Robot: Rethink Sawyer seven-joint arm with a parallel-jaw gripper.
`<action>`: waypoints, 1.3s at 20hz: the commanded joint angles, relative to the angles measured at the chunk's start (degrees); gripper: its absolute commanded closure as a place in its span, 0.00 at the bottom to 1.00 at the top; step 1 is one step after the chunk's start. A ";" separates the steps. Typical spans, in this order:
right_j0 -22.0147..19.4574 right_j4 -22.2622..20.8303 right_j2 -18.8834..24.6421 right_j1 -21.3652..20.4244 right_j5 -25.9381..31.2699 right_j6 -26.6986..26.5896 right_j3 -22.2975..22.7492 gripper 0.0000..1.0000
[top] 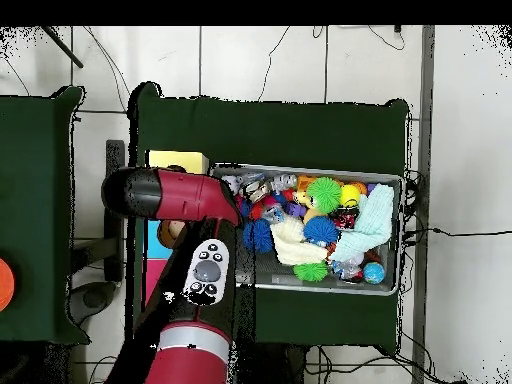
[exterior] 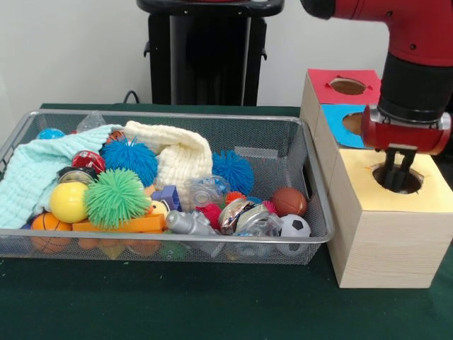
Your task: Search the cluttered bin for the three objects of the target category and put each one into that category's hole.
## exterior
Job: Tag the wooden box with three holes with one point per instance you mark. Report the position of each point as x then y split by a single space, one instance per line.
382 248

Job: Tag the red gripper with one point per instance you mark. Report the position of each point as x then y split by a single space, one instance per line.
403 136

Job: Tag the cream knitted cloth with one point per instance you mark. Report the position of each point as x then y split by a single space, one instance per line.
184 159

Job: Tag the light blue cloth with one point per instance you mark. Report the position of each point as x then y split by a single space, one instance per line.
28 170

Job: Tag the blue globe ball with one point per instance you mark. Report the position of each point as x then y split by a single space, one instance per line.
49 134

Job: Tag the dark green table cloth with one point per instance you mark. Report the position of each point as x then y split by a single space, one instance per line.
177 304

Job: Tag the orange toy basketball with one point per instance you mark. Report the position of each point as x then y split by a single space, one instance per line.
49 223

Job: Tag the blue spiky rubber ball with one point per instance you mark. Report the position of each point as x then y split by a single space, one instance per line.
233 171
129 159

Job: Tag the brown toy football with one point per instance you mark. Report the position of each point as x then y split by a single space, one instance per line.
289 201

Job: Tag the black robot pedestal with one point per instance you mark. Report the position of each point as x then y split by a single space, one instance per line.
209 53

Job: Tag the silver mesh bin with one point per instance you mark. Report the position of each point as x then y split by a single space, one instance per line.
283 166

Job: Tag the green spiky rubber ball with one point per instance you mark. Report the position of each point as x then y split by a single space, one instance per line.
117 198

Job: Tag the black and white soccer ball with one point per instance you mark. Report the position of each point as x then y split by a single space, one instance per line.
295 226

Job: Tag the yellow smooth ball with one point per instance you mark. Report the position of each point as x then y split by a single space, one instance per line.
69 202

